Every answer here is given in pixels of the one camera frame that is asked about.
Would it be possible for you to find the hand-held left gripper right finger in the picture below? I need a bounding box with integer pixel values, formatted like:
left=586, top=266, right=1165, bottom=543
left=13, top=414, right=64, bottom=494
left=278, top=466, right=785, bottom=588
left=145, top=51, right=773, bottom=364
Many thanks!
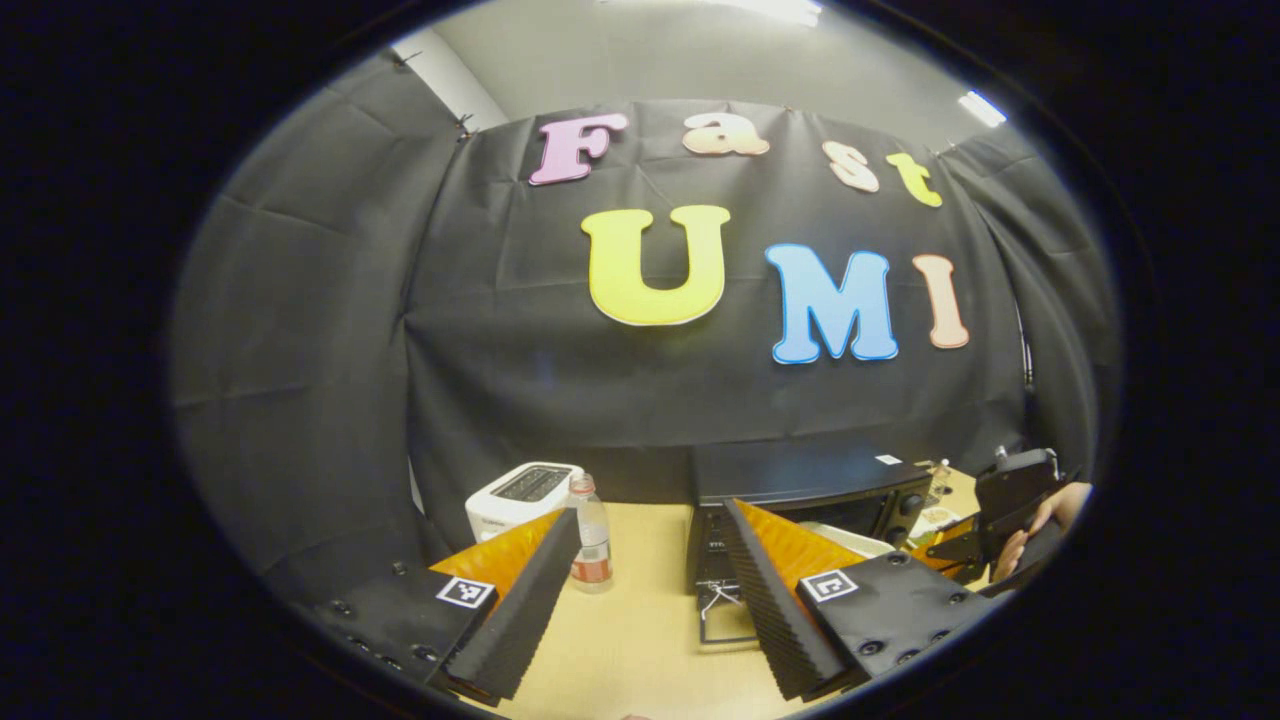
left=722, top=497, right=996, bottom=701

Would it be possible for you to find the clear plastic bottle red label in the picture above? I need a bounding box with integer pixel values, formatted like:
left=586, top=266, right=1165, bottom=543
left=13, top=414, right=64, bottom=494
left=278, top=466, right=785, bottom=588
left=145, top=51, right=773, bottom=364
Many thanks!
left=568, top=473, right=613, bottom=595

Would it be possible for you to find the black backdrop cloth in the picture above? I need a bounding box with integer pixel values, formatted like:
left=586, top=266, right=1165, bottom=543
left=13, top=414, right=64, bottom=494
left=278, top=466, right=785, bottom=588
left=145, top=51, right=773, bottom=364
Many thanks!
left=168, top=45, right=1121, bottom=601

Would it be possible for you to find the large ceiling light panel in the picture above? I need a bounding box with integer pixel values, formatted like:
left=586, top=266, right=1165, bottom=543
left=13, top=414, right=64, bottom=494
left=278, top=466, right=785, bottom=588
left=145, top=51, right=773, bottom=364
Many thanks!
left=700, top=0, right=826, bottom=27

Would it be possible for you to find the black electric oven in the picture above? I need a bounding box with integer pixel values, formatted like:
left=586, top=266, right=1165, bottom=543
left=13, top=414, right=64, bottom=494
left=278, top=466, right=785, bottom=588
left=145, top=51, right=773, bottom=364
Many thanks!
left=686, top=440, right=936, bottom=646

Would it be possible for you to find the cream food tray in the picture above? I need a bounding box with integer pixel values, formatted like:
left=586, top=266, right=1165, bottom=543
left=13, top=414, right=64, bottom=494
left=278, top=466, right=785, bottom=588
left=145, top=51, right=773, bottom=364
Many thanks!
left=798, top=520, right=898, bottom=559

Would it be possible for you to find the small ceiling light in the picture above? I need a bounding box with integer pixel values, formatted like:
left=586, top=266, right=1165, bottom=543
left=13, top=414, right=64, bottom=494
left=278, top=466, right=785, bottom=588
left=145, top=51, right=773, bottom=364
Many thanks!
left=958, top=90, right=1008, bottom=129

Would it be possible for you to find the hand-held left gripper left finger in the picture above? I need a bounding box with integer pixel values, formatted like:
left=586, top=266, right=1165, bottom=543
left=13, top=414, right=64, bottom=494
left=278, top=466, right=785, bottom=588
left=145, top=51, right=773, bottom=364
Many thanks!
left=300, top=505, right=583, bottom=701

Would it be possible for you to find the white toaster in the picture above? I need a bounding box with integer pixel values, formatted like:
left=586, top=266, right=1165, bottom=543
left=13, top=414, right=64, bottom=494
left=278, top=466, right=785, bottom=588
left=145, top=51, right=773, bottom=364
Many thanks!
left=465, top=461, right=586, bottom=544

